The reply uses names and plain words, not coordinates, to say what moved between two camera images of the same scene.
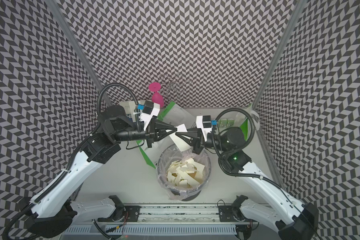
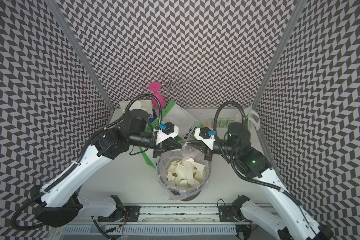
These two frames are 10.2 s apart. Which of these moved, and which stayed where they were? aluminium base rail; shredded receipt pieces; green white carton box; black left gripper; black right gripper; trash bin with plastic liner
Moved: black right gripper; black left gripper
Stayed: shredded receipt pieces; aluminium base rail; trash bin with plastic liner; green white carton box
